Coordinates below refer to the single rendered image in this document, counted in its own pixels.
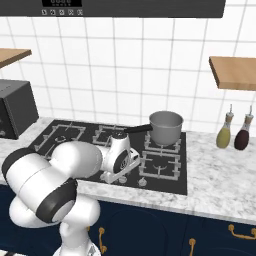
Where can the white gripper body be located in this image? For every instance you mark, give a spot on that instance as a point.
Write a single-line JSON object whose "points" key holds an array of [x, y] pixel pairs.
{"points": [[117, 173]]}

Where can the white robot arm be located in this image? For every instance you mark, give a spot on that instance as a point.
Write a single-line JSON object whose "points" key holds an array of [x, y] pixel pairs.
{"points": [[50, 176]]}

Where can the grey hob knob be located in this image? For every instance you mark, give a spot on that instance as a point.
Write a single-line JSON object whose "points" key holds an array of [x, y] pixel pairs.
{"points": [[142, 182], [123, 180]]}

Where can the black gas hob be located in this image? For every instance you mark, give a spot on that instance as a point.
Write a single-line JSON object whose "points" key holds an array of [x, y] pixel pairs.
{"points": [[163, 180]]}

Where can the navy cupboard door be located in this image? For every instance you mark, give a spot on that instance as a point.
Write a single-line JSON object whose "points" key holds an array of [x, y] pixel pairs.
{"points": [[136, 231], [23, 240]]}

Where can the yellow oil bottle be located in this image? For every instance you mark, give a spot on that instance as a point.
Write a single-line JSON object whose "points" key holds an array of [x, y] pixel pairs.
{"points": [[223, 137]]}

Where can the black toaster oven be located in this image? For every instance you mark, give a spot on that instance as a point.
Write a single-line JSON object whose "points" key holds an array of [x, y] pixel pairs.
{"points": [[15, 108]]}

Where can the dark red vinegar bottle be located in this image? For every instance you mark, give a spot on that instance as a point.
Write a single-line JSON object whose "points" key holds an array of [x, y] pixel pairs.
{"points": [[241, 140]]}

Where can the navy drawer front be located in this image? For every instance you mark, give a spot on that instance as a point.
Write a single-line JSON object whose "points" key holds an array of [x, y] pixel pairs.
{"points": [[226, 243]]}

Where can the dark range hood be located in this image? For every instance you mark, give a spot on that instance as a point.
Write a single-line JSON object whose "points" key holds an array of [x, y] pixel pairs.
{"points": [[133, 8]]}

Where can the wooden wall shelf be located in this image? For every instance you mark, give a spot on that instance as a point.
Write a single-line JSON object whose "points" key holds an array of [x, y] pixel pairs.
{"points": [[10, 55], [235, 73]]}

